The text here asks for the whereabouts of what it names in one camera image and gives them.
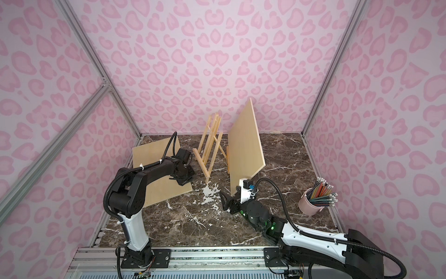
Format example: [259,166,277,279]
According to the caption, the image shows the light plywood board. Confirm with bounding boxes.
[132,138,192,208]

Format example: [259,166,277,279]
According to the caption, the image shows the small wooden easel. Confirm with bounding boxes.
[193,113,227,184]

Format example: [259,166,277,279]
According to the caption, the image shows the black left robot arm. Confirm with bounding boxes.
[103,148,195,267]

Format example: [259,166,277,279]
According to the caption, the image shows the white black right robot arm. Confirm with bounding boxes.
[220,192,384,279]

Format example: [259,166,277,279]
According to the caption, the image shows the pink pencil cup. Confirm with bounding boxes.
[298,188,325,216]

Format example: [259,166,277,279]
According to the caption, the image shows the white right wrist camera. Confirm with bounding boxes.
[239,179,258,203]

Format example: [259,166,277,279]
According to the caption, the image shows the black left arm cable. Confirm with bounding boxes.
[103,131,179,279]

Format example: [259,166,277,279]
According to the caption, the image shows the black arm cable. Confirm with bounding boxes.
[254,177,408,279]
[103,131,179,279]

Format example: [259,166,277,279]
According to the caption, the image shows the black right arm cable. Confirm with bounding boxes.
[254,177,408,279]

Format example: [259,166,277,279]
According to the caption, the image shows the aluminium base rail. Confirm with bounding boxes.
[65,246,287,279]

